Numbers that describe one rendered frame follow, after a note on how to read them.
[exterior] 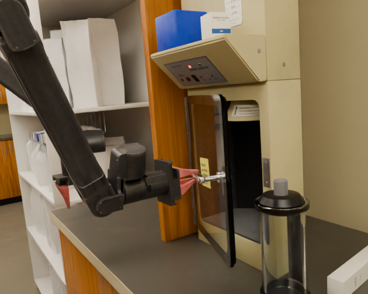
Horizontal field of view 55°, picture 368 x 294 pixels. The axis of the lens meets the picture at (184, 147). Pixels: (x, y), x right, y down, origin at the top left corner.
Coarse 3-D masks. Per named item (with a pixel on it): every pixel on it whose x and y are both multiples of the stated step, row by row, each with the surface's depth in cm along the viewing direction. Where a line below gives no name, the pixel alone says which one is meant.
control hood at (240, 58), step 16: (176, 48) 86; (192, 48) 82; (208, 48) 78; (224, 48) 74; (240, 48) 74; (256, 48) 76; (160, 64) 98; (224, 64) 80; (240, 64) 76; (256, 64) 77; (176, 80) 101; (240, 80) 82; (256, 80) 78
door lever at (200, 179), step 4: (192, 176) 86; (196, 176) 83; (200, 176) 81; (208, 176) 82; (212, 176) 82; (216, 176) 82; (220, 176) 81; (196, 180) 83; (200, 180) 81; (204, 180) 81; (208, 180) 81; (212, 180) 82; (220, 180) 81
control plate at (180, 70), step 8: (168, 64) 95; (176, 64) 92; (184, 64) 90; (192, 64) 88; (208, 64) 83; (176, 72) 96; (184, 72) 94; (192, 72) 91; (200, 72) 89; (208, 72) 87; (216, 72) 84; (184, 80) 98; (192, 80) 95; (200, 80) 92; (208, 80) 90; (216, 80) 88; (224, 80) 85
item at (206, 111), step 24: (192, 96) 97; (216, 96) 78; (192, 120) 100; (216, 120) 80; (192, 144) 103; (216, 144) 82; (216, 168) 84; (216, 192) 86; (216, 216) 88; (216, 240) 90
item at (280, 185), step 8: (280, 184) 71; (264, 192) 74; (272, 192) 74; (280, 192) 71; (288, 192) 73; (296, 192) 73; (264, 200) 71; (272, 200) 70; (280, 200) 69; (288, 200) 69; (296, 200) 69; (304, 200) 71
